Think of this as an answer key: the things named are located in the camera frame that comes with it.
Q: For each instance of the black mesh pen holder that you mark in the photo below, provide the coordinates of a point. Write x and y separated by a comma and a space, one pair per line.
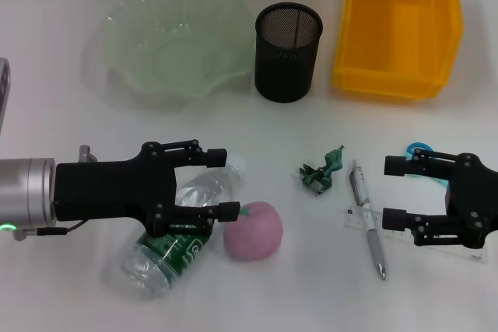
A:
288, 71

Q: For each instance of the light blue scissors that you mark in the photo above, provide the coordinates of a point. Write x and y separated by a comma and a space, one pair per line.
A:
420, 145

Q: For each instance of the green plastic wrapper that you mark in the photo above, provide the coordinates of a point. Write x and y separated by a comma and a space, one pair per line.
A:
323, 176

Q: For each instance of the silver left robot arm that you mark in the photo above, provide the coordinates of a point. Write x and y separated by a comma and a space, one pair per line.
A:
27, 192

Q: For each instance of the clear plastic ruler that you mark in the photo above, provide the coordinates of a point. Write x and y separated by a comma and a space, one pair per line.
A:
358, 219

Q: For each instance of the silver ballpoint pen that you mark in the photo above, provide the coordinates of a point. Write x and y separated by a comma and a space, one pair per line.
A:
375, 246

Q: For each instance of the yellow plastic bin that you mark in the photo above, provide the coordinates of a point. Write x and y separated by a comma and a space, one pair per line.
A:
389, 36

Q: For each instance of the clear green-label water bottle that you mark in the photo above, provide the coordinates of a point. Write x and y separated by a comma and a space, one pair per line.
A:
155, 266

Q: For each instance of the pink peach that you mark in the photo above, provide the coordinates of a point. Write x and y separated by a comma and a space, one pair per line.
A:
253, 235

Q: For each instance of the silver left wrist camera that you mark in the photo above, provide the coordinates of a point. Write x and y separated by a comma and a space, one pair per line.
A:
4, 87

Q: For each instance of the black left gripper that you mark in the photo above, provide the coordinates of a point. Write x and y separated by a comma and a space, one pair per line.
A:
113, 190

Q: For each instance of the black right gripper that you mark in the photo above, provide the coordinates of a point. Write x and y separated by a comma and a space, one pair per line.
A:
474, 200

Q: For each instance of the green glass fruit plate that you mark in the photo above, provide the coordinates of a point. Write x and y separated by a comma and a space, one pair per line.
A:
175, 60

